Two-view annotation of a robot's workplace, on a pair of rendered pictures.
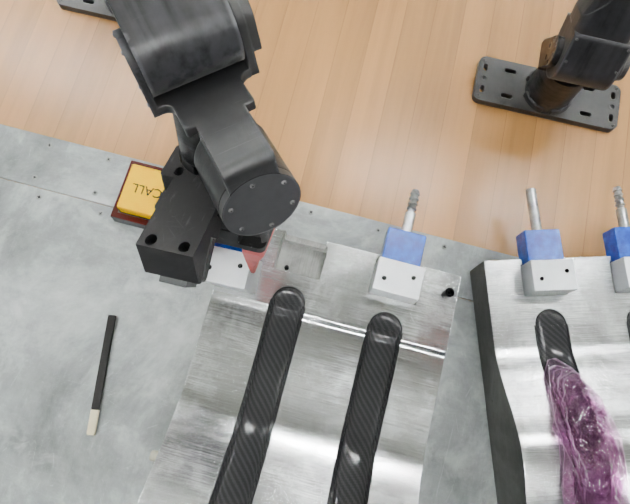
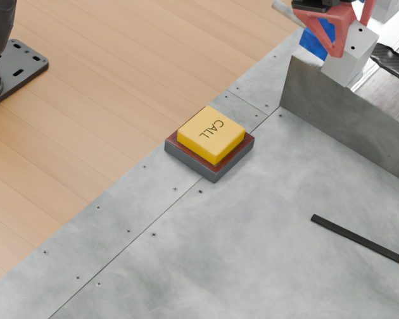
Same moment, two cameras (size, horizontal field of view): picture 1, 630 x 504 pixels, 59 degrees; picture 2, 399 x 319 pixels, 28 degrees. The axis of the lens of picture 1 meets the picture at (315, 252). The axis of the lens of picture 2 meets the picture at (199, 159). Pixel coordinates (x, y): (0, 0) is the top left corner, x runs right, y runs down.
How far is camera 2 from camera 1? 0.82 m
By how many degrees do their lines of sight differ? 37
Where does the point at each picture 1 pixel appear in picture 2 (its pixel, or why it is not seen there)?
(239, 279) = (370, 35)
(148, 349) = (355, 202)
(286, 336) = not seen: outside the picture
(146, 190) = (211, 129)
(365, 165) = (248, 13)
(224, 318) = (376, 92)
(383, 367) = not seen: outside the picture
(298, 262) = not seen: hidden behind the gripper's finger
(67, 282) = (261, 241)
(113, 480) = not seen: outside the picture
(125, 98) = (82, 134)
